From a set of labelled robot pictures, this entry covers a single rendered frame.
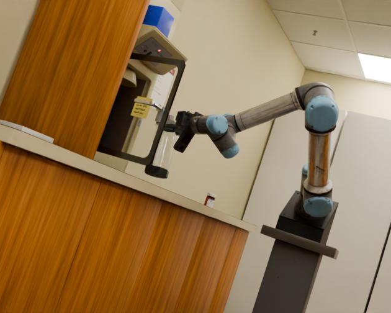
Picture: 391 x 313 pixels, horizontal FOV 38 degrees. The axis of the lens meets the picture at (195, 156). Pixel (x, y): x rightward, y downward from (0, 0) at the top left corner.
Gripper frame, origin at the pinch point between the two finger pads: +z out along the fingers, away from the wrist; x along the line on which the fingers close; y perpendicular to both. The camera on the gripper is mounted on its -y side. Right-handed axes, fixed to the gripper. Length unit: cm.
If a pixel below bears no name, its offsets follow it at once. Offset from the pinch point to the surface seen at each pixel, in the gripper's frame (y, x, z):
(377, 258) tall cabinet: -8, -273, 78
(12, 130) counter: -31, 82, -63
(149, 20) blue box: 33.7, 31.4, -14.6
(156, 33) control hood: 29.1, 28.1, -17.1
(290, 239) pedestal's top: -30, -51, -36
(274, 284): -50, -55, -29
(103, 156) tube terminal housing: -20.2, 24.5, 1.4
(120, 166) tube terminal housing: -20.4, 12.5, 8.2
